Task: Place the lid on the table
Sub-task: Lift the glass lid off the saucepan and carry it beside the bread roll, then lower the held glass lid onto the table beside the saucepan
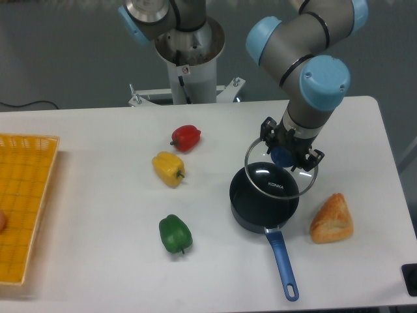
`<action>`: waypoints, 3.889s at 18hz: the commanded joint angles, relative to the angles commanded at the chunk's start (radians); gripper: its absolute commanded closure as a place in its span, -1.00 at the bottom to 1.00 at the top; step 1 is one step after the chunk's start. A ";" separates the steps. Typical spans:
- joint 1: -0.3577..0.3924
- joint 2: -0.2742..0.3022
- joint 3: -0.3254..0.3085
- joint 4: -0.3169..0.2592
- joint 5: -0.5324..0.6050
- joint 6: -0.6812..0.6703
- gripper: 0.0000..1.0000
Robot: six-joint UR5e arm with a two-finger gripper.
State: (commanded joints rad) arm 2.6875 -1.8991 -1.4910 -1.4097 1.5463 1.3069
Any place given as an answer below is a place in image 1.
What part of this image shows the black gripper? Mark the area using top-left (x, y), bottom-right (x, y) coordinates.
top-left (259, 117), bottom-right (325, 171)

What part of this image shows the black cable on floor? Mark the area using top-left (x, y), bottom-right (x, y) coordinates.
top-left (0, 100), bottom-right (60, 110)

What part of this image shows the glass lid blue knob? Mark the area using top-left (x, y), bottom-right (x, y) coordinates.
top-left (244, 139), bottom-right (319, 200)

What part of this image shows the dark pot blue handle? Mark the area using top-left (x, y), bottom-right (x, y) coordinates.
top-left (229, 168), bottom-right (299, 301)

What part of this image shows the golden pastry bread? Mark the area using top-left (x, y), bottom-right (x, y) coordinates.
top-left (309, 193), bottom-right (354, 244)

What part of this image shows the yellow woven basket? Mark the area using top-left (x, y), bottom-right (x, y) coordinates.
top-left (1, 133), bottom-right (60, 286)

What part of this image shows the yellow bell pepper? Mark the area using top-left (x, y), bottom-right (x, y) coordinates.
top-left (152, 151), bottom-right (185, 188)

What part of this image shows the red bell pepper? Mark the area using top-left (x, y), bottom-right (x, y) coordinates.
top-left (170, 125), bottom-right (201, 152)

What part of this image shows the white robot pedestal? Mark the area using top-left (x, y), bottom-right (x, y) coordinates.
top-left (128, 17), bottom-right (246, 107)

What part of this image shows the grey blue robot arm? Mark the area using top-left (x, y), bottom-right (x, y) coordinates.
top-left (118, 1), bottom-right (368, 171)

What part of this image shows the green bell pepper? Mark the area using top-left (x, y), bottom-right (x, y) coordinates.
top-left (158, 215), bottom-right (193, 254)

